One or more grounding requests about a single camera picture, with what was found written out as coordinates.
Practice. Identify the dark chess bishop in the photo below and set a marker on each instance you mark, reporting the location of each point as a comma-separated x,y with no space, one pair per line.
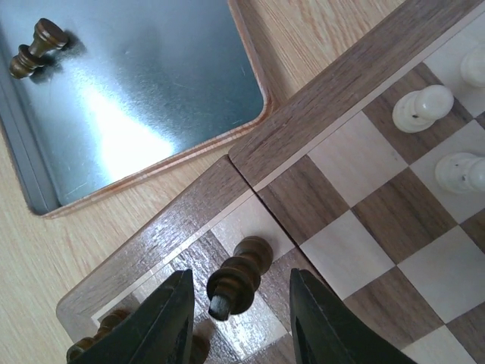
231,289

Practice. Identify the white chess pawn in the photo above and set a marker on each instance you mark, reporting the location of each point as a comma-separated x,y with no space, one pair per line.
461,172

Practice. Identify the white chess rook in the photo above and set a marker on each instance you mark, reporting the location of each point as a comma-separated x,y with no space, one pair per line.
419,110

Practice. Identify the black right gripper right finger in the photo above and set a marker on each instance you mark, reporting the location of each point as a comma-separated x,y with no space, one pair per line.
324,330

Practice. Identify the dark chess knight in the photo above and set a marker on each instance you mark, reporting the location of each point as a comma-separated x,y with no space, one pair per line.
107,324

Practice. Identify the wooden chess board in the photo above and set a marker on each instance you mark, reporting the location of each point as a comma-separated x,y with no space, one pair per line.
337,189

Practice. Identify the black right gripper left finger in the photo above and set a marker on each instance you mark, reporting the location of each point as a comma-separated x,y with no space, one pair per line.
158,331

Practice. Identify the dark chess piece in tin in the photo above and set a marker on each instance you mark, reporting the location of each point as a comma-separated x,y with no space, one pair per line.
47,37

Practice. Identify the metal tin tray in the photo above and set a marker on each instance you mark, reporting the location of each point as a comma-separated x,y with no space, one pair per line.
140,87

